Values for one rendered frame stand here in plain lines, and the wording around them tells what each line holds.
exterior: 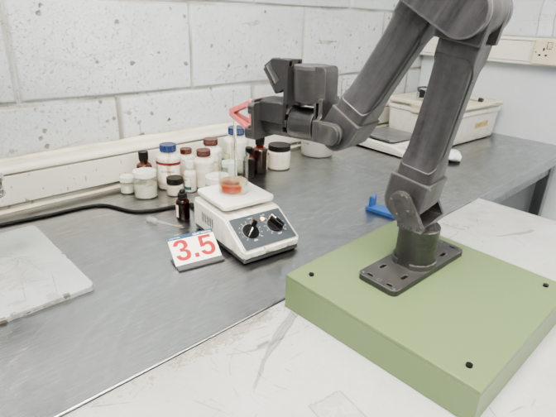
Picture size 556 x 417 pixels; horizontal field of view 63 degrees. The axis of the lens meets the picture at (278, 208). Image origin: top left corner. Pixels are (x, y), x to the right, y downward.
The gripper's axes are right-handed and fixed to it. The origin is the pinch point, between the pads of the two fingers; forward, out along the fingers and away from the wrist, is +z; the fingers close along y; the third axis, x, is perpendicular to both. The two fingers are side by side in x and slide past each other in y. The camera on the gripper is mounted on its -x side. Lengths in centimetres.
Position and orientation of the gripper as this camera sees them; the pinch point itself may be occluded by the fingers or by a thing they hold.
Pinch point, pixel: (233, 112)
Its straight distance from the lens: 91.0
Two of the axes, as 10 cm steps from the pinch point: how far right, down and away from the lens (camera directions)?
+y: -6.0, 2.9, -7.5
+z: -8.0, -2.3, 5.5
